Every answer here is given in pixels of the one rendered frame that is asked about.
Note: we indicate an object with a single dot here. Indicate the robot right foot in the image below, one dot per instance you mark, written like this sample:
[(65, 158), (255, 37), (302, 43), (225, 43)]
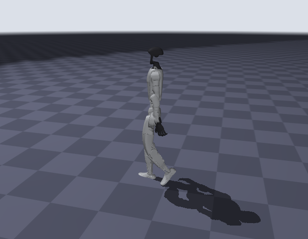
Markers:
[(146, 175)]

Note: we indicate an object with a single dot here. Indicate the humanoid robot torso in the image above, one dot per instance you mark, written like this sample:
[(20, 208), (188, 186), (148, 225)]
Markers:
[(149, 84)]

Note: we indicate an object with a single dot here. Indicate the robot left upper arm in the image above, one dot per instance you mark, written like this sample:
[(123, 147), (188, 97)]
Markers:
[(155, 79)]

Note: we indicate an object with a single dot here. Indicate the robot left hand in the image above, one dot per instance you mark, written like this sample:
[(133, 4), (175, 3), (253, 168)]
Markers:
[(159, 128)]

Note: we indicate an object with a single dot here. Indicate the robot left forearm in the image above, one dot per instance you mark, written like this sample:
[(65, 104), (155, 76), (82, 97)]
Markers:
[(155, 106)]

